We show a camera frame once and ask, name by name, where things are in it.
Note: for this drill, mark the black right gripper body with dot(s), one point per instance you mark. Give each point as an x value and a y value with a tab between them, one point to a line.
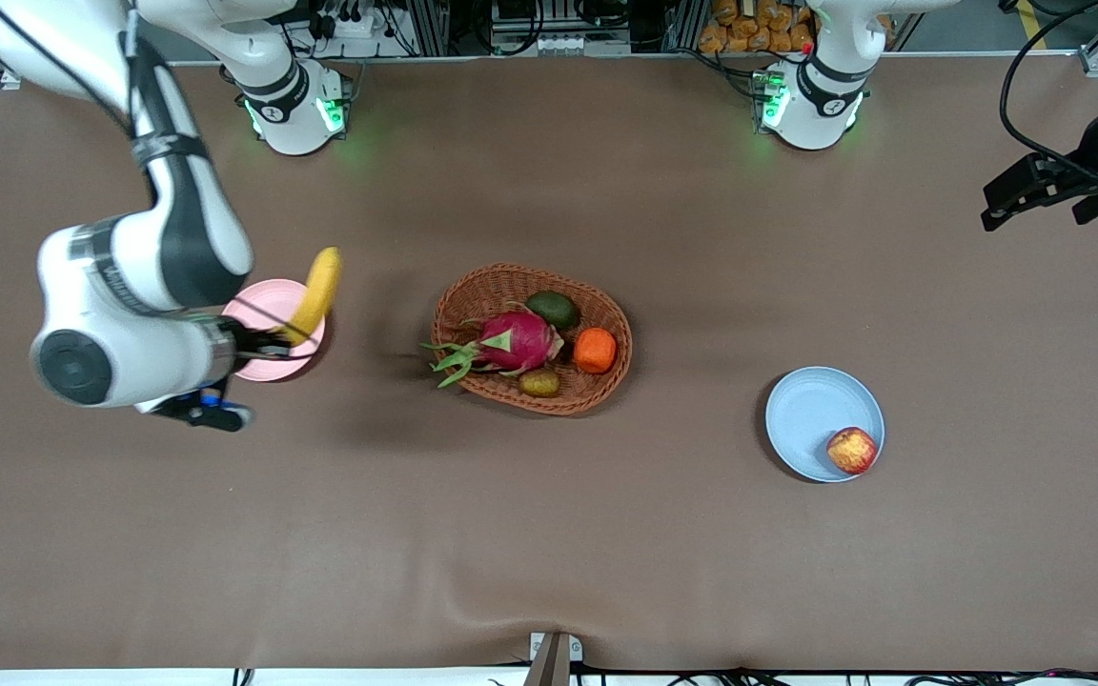
250	339

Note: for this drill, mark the yellow banana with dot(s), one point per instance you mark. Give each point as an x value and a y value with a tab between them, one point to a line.
320	286

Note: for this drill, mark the red yellow apple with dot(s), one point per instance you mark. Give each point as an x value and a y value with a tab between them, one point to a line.
852	451

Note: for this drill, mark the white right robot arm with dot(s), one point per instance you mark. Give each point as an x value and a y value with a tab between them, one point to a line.
101	353

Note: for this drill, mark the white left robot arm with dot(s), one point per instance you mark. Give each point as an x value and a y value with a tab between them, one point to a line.
802	129

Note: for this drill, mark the pink plate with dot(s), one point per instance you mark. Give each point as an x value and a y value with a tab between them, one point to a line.
263	305

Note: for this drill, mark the brown wicker basket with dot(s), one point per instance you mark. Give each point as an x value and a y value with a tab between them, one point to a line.
482	295

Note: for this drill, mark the pink dragon fruit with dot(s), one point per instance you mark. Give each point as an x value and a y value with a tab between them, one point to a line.
516	343

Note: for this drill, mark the brown kiwi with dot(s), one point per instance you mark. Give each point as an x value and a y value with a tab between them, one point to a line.
539	382

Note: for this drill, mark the green avocado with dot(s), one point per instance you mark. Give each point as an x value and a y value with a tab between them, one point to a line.
552	310

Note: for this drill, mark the blue plate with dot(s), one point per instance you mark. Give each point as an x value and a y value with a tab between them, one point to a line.
811	414

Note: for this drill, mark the orange fruit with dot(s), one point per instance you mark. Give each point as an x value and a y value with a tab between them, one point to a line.
595	351

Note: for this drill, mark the bag of orange snacks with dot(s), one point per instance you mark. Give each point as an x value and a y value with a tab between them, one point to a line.
740	33

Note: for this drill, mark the brown table cloth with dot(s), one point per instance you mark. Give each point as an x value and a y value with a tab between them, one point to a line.
549	534

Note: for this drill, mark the white power strip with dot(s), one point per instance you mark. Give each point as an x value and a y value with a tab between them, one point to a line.
358	27

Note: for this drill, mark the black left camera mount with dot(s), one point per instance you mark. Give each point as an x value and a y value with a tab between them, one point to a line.
1094	207

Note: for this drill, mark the grey metal bracket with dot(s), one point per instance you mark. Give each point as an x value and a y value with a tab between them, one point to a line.
554	657

